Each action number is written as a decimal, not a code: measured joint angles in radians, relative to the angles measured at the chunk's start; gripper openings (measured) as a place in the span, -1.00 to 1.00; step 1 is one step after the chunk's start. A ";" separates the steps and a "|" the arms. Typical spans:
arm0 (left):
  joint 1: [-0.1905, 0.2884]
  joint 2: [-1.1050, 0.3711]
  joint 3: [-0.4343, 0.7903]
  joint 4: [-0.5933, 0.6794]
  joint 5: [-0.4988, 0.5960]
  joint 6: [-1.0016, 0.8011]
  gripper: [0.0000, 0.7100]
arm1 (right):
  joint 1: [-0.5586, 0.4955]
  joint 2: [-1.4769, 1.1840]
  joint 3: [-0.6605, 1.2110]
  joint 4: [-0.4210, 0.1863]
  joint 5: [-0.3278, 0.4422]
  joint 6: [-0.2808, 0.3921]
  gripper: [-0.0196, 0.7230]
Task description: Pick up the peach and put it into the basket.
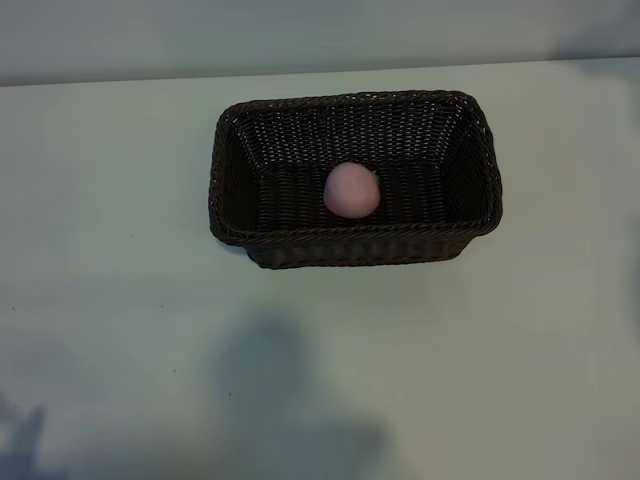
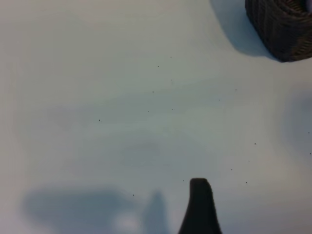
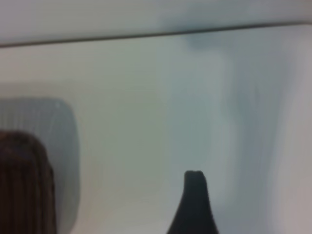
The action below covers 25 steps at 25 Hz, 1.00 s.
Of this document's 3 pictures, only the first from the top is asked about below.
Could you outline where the pink peach with green leaf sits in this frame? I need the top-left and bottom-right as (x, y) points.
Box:
(323, 161), (383, 220)

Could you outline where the dark brown wicker basket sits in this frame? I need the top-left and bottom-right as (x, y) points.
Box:
(207, 89), (504, 271)

